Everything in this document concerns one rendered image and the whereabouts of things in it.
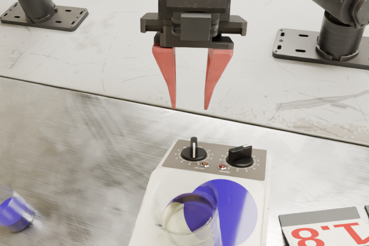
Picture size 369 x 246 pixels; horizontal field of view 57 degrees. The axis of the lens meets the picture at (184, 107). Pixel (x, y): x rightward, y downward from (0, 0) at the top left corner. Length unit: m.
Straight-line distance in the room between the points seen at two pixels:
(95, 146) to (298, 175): 0.29
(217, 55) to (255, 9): 0.38
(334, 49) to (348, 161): 0.18
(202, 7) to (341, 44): 0.36
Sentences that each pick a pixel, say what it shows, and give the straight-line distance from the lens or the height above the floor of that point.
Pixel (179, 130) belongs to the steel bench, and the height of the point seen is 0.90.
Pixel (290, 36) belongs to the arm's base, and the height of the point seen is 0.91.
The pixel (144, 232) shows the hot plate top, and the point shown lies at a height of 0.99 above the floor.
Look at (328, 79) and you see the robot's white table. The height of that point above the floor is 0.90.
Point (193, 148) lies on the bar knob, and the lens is 0.39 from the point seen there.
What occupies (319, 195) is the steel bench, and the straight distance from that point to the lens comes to 0.45.
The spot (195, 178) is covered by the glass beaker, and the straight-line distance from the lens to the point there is 0.28.
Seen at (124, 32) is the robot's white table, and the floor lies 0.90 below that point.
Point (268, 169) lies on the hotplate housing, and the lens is 0.41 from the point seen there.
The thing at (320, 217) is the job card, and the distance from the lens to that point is 0.44.
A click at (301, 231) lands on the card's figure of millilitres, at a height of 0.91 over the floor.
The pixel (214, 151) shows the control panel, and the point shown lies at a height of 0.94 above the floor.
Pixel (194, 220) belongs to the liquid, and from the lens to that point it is 0.30.
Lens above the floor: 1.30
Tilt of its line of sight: 50 degrees down
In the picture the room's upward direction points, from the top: 11 degrees counter-clockwise
